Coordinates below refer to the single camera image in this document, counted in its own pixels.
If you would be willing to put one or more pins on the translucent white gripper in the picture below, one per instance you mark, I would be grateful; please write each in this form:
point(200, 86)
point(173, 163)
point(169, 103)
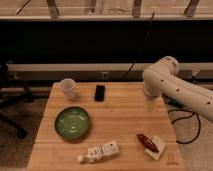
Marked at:
point(150, 103)

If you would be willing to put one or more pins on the black eraser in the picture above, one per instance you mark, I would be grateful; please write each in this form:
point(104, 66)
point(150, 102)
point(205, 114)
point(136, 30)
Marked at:
point(100, 93)

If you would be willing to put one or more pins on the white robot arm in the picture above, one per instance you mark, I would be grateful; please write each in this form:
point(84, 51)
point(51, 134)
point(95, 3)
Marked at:
point(160, 78)

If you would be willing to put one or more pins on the white plastic bottle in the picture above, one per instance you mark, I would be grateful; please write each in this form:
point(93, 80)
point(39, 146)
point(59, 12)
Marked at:
point(99, 152)

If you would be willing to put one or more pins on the green bowl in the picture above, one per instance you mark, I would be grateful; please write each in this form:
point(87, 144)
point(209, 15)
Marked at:
point(72, 123)

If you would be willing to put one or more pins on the white plastic cup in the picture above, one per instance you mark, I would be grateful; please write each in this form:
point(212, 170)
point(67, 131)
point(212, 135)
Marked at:
point(67, 86)

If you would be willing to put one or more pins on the black office chair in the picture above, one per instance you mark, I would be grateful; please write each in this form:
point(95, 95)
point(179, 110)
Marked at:
point(6, 78)

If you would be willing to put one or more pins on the white baseboard rail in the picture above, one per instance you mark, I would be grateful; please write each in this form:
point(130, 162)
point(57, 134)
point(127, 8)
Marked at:
point(100, 72)

